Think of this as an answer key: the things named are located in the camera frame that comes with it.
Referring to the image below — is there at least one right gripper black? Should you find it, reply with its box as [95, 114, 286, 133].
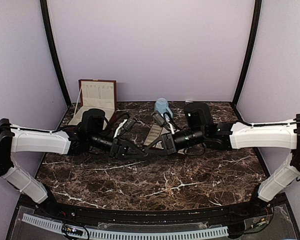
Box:
[144, 126, 206, 156]

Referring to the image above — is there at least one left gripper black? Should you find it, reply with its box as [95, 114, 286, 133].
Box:
[89, 131, 145, 161]

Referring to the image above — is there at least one brown jewelry tray cream lining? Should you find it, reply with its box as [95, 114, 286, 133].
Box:
[143, 124, 163, 146]

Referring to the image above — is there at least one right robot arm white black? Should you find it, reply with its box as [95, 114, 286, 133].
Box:
[145, 102, 300, 217]

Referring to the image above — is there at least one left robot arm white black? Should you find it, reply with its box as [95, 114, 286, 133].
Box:
[0, 108, 145, 218]

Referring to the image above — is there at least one brown jewelry box cream lining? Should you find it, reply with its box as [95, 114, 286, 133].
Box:
[68, 79, 117, 125]

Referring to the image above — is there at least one light blue mug upside down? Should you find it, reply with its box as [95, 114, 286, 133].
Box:
[154, 98, 173, 117]

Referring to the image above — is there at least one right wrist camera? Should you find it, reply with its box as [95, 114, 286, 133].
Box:
[151, 111, 177, 134]

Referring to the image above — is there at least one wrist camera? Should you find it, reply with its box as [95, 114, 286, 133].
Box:
[114, 117, 136, 138]
[151, 111, 177, 134]

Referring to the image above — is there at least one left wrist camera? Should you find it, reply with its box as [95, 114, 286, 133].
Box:
[114, 117, 136, 138]

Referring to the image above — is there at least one white slotted cable duct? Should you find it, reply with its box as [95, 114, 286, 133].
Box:
[21, 213, 229, 240]

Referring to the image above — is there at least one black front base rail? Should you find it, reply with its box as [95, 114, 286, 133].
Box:
[10, 193, 295, 228]

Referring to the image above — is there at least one right black frame post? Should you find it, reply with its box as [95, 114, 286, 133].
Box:
[231, 0, 262, 108]

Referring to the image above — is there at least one black frame post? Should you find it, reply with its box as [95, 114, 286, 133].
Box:
[39, 0, 72, 107]
[231, 0, 262, 108]

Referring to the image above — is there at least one left black frame post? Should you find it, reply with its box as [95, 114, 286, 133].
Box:
[39, 0, 72, 107]

